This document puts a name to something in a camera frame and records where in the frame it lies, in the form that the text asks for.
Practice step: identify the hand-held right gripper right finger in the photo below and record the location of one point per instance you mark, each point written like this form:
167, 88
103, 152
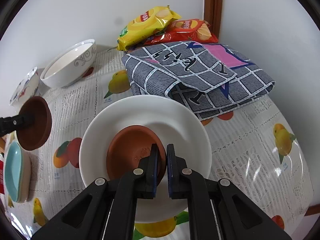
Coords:
170, 170

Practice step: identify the brown wooden door frame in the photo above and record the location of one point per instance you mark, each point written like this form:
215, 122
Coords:
212, 5

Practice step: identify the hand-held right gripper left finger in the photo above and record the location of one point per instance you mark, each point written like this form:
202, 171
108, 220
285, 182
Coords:
153, 170

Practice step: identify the grey checked cloth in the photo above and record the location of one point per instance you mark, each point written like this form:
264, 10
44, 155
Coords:
155, 77

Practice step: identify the small brown bowl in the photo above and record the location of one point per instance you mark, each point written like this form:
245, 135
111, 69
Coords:
37, 135
130, 147

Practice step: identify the yellow chip bag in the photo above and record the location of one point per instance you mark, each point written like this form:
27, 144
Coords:
147, 22

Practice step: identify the brown wooden baseboard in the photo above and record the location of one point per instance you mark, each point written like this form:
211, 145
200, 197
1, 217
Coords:
313, 208

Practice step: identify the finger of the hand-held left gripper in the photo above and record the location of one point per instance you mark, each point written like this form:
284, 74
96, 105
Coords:
12, 123

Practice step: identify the blue square plate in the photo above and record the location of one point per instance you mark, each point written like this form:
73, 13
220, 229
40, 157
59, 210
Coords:
12, 167

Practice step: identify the red chip bag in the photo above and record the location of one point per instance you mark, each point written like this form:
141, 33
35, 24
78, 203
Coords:
190, 30

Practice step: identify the large white ornamented bowl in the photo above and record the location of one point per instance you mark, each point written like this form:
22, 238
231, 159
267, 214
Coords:
75, 67

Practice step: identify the blue patterned bowl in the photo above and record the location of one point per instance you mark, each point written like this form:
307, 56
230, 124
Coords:
25, 90

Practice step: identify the red paper bag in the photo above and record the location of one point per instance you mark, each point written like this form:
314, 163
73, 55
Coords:
1, 177

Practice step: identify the plain white bowl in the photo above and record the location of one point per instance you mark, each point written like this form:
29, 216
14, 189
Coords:
150, 112

